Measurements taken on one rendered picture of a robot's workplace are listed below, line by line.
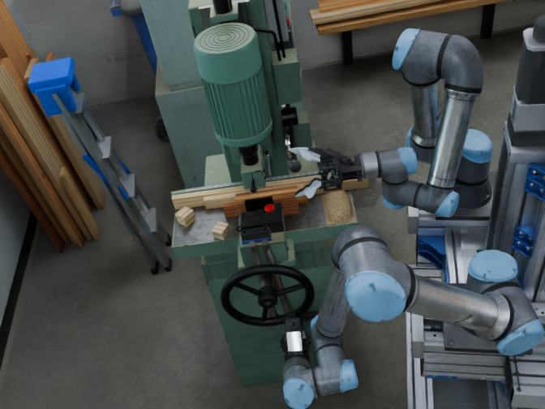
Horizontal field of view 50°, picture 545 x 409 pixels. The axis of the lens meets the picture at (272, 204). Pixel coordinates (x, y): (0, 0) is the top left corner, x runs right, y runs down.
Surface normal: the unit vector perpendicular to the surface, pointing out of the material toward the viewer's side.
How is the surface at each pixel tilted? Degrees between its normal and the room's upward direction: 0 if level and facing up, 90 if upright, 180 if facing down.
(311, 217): 0
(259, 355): 90
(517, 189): 90
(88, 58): 90
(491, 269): 8
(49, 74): 0
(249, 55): 90
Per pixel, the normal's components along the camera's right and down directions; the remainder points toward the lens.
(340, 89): -0.14, -0.72
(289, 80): 0.05, 0.69
